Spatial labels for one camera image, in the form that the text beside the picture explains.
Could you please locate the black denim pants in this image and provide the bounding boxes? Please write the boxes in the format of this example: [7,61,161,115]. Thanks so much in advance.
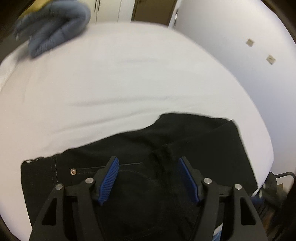
[21,113,257,240]

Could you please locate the blue folded duvet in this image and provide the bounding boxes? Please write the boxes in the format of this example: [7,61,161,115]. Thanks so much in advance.
[14,1,91,58]

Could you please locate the white wardrobe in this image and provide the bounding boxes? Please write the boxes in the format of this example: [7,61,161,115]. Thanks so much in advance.
[83,0,135,24]

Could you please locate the yellow pillow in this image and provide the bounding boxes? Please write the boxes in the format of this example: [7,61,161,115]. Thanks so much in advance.
[20,0,52,18]

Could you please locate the brown wooden door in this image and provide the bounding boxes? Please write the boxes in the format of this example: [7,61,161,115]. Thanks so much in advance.
[132,0,177,26]

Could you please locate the beige wall socket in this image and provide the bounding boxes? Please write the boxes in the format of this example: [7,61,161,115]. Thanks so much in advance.
[266,55,276,65]
[246,39,254,47]

